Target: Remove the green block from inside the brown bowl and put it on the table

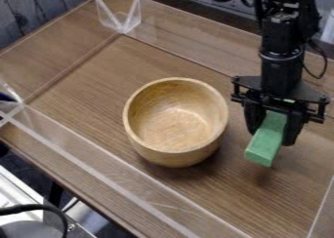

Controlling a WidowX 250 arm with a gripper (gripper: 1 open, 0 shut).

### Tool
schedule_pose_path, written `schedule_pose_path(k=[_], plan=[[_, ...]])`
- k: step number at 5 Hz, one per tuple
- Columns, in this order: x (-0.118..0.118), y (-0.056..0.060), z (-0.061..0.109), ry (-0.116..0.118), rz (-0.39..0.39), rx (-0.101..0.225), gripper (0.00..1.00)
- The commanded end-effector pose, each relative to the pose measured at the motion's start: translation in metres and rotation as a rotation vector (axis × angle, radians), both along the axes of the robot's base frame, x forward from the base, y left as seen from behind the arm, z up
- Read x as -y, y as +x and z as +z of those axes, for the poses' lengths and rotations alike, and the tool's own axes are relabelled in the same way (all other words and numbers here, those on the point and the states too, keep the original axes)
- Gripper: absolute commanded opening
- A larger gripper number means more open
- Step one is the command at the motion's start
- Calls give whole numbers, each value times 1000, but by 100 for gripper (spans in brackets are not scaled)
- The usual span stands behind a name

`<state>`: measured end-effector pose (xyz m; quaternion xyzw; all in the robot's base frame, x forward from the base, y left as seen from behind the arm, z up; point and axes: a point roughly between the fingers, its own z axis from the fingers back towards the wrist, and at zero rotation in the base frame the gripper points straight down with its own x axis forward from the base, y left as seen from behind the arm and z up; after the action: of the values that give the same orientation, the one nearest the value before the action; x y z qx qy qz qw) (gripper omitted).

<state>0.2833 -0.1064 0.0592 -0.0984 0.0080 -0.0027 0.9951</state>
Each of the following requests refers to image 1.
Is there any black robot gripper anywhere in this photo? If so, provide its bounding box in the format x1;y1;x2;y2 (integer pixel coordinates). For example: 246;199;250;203
231;49;328;146

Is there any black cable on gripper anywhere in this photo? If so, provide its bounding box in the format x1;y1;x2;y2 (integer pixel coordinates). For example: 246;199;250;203
302;36;328;80

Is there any white post at right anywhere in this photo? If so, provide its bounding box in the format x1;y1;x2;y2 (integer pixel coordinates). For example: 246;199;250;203
320;8;334;44

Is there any grey metal bracket with screw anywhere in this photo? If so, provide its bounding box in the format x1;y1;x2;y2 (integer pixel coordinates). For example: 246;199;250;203
67;217;97;238

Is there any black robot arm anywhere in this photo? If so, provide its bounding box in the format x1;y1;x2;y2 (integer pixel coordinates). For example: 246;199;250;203
215;0;330;146

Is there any black table leg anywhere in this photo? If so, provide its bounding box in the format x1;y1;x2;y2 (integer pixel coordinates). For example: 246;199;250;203
48;182;64;207

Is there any green rectangular block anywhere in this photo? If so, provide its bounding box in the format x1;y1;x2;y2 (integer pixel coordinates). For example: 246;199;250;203
244;109;287;168

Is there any brown wooden bowl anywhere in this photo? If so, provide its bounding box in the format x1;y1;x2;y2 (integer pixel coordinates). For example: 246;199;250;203
123;77;228;168

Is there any black cable lower left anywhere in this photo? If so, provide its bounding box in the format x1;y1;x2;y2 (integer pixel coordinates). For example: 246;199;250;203
0;204;71;238

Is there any clear acrylic table barrier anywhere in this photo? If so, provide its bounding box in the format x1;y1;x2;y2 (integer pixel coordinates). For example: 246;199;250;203
0;0;334;238

